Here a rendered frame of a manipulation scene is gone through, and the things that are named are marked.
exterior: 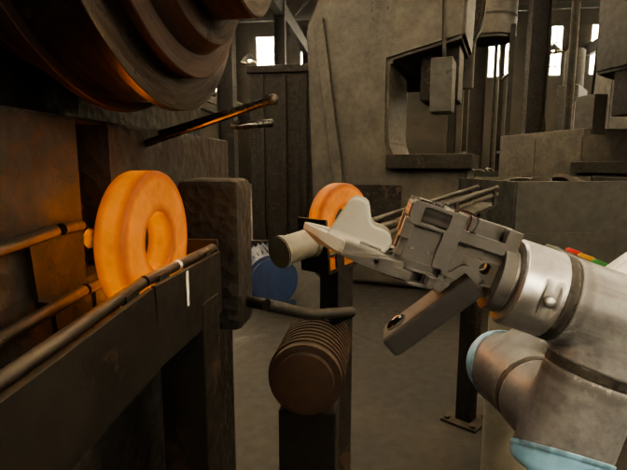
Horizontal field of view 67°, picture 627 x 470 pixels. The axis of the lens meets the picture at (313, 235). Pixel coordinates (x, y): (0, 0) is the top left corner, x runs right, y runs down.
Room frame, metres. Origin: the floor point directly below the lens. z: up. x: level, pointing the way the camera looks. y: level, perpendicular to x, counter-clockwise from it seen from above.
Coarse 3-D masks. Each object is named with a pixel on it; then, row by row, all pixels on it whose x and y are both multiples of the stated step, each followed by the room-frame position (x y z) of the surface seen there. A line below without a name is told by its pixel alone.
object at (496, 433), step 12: (492, 324) 1.07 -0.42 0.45; (492, 408) 1.06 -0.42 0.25; (492, 420) 1.05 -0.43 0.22; (504, 420) 1.03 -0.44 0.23; (492, 432) 1.05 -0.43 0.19; (504, 432) 1.03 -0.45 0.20; (492, 444) 1.05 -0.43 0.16; (504, 444) 1.03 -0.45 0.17; (492, 456) 1.05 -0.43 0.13; (504, 456) 1.03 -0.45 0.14; (492, 468) 1.05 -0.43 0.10; (504, 468) 1.03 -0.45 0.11; (516, 468) 1.02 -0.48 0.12
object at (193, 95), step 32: (32, 0) 0.38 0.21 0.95; (64, 0) 0.38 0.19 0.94; (96, 0) 0.39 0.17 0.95; (64, 32) 0.41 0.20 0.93; (96, 32) 0.39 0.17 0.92; (128, 32) 0.43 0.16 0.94; (64, 64) 0.44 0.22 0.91; (96, 64) 0.44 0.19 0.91; (128, 64) 0.43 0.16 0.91; (224, 64) 0.69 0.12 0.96; (128, 96) 0.51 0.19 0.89; (160, 96) 0.49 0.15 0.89; (192, 96) 0.57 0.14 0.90
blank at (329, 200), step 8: (336, 184) 0.95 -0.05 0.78; (344, 184) 0.96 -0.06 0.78; (320, 192) 0.94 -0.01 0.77; (328, 192) 0.93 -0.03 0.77; (336, 192) 0.94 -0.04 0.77; (344, 192) 0.95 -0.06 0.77; (352, 192) 0.97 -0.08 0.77; (360, 192) 0.99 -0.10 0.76; (320, 200) 0.92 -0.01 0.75; (328, 200) 0.92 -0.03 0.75; (336, 200) 0.94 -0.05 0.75; (344, 200) 0.95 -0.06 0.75; (312, 208) 0.92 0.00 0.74; (320, 208) 0.91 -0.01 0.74; (328, 208) 0.92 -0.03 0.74; (336, 208) 0.94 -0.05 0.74; (312, 216) 0.92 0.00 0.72; (320, 216) 0.90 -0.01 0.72; (328, 216) 0.92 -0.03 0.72; (328, 224) 0.92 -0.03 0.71
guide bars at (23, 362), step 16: (192, 256) 0.56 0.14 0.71; (160, 272) 0.48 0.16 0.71; (128, 288) 0.42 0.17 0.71; (144, 288) 0.44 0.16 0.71; (112, 304) 0.39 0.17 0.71; (80, 320) 0.35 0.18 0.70; (96, 320) 0.36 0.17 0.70; (64, 336) 0.32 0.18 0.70; (32, 352) 0.30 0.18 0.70; (48, 352) 0.31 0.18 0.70; (16, 368) 0.28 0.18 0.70; (32, 368) 0.29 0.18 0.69; (0, 384) 0.26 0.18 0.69
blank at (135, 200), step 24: (120, 192) 0.48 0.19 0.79; (144, 192) 0.50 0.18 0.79; (168, 192) 0.55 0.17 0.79; (96, 216) 0.46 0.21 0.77; (120, 216) 0.46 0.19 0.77; (144, 216) 0.49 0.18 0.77; (168, 216) 0.55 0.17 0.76; (96, 240) 0.45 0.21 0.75; (120, 240) 0.45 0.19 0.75; (144, 240) 0.49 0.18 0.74; (168, 240) 0.56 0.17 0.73; (96, 264) 0.46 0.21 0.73; (120, 264) 0.45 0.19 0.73; (144, 264) 0.49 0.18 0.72; (120, 288) 0.46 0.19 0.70
